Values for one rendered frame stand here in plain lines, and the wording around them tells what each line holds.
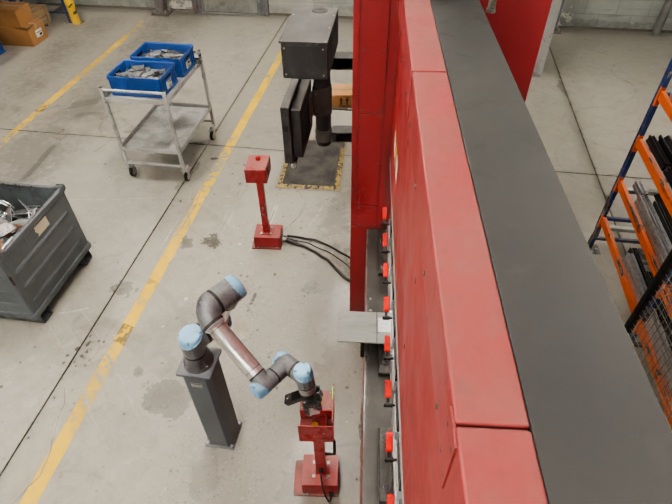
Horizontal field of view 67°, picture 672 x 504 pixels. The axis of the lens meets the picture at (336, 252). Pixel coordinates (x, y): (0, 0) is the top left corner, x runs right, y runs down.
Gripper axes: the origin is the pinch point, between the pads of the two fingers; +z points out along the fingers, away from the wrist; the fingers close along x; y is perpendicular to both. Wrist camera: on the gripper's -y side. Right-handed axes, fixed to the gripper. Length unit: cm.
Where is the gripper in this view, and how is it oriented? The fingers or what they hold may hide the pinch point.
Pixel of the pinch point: (309, 413)
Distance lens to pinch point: 237.3
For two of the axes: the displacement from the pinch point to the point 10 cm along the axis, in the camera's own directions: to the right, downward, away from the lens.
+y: 9.9, -0.5, -0.9
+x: 0.3, -6.9, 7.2
